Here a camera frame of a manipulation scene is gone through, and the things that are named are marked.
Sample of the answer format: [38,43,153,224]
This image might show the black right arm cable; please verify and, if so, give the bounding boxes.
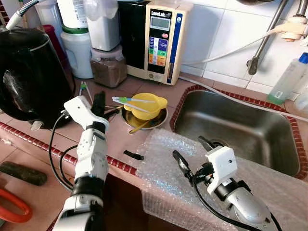
[192,168,282,231]

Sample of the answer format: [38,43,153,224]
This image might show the translucent white container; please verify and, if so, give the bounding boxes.
[87,0,121,51]

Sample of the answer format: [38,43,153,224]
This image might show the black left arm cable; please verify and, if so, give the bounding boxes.
[48,111,80,192]

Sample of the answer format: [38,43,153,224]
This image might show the cream black water ioniser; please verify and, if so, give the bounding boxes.
[117,0,194,87]

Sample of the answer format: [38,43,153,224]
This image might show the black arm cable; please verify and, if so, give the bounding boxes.
[192,168,282,231]
[48,111,80,192]

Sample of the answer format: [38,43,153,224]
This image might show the clear soap bottle blue cap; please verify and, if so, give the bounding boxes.
[267,52,308,105]

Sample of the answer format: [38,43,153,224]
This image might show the white ioniser hose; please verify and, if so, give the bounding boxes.
[179,26,289,66]

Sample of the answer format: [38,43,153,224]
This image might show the metal faucet pipe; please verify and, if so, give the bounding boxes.
[246,0,308,76]

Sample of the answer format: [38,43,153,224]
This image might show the jar of brown powder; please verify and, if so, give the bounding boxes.
[90,46,128,89]

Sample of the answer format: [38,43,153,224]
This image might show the yellow plastic bowl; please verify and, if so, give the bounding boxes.
[119,92,168,120]

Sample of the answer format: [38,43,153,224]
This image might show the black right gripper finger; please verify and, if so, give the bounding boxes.
[198,135,218,153]
[172,150,194,180]

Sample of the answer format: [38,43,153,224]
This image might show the green white plastic utensil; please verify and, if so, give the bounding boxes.
[112,96,157,113]

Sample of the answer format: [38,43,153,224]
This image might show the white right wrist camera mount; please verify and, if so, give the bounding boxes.
[205,146,239,194]

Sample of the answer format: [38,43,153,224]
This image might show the stainless steel sink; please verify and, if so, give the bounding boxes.
[170,86,303,180]

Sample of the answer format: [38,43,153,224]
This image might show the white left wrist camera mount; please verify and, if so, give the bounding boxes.
[64,96,111,130]

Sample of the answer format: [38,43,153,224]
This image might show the dark green cucumber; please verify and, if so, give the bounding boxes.
[0,161,48,186]

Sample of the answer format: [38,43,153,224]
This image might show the maroon plastic container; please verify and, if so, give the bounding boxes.
[42,24,69,70]

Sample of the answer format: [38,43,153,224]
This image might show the brass spoon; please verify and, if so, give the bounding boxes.
[128,120,153,135]

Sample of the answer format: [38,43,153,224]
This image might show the green white training chopsticks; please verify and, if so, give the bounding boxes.
[78,81,95,104]

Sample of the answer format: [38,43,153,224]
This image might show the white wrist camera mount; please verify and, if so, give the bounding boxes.
[64,96,111,130]
[205,146,239,194]

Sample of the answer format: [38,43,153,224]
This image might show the white labelled bottle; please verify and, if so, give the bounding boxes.
[56,0,90,29]

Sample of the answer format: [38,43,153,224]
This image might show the black electric kettle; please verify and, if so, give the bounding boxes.
[0,26,76,130]

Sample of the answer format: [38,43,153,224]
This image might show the grey drain hose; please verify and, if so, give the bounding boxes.
[178,75,308,122]

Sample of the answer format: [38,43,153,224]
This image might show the black tape strip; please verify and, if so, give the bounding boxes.
[123,150,144,161]

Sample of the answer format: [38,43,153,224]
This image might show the cream faucet diverter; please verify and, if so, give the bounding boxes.
[281,16,308,42]

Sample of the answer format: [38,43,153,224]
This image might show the bubble wrap sheet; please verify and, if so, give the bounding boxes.
[136,127,308,231]

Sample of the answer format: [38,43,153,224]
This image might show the white jug green lid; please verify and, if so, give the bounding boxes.
[60,25,95,79]

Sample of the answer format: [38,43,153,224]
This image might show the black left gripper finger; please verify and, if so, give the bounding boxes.
[91,90,107,120]

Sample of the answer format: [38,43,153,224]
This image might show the stainless steel plate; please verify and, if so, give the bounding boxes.
[120,106,169,131]

